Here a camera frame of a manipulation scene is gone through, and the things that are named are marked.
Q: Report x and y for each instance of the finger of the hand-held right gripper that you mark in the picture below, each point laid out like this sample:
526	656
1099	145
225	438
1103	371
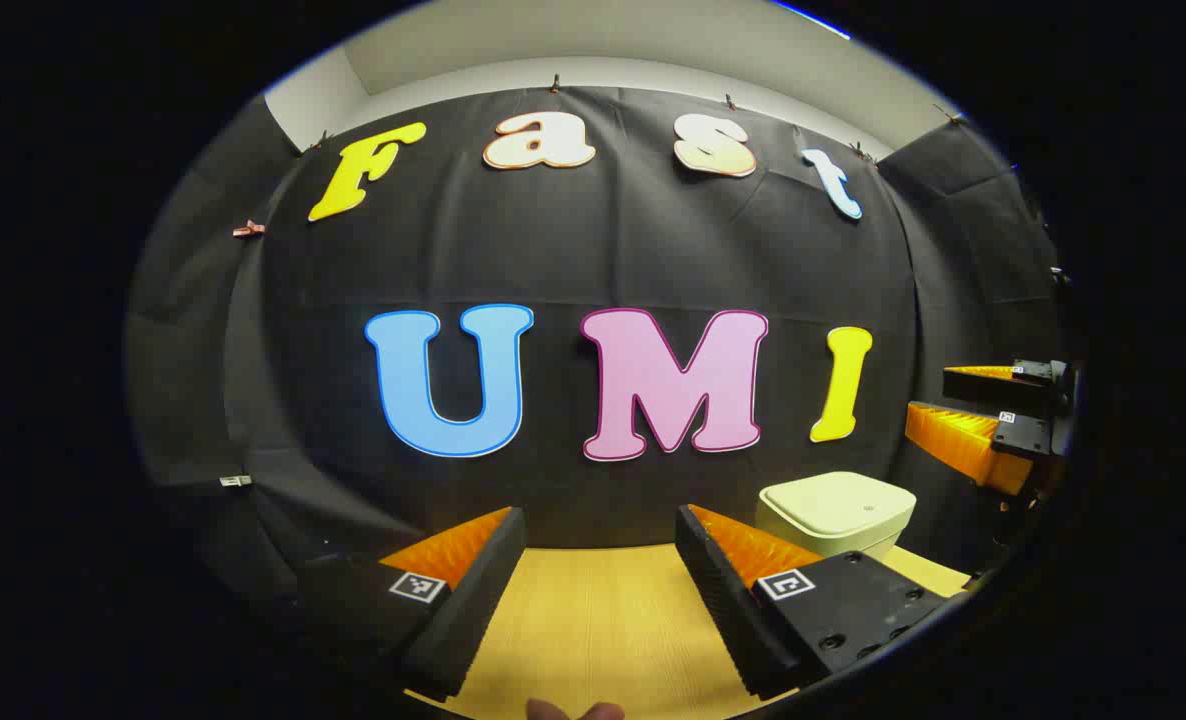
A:
993	390
953	440

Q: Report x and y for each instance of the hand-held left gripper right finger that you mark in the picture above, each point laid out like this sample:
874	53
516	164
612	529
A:
723	600

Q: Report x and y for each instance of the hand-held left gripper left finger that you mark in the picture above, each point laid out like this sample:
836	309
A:
473	600

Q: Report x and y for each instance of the green desktop garbage bin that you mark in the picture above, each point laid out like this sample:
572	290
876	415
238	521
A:
833	510

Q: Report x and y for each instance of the wooden desktop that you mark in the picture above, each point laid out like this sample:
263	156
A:
593	620

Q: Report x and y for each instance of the white cloth clip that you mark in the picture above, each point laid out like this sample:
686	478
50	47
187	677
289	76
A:
236	481

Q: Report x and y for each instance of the black backdrop cloth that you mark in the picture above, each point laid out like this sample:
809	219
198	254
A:
593	250

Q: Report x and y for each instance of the copper cloth clip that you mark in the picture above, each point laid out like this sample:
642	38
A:
248	230

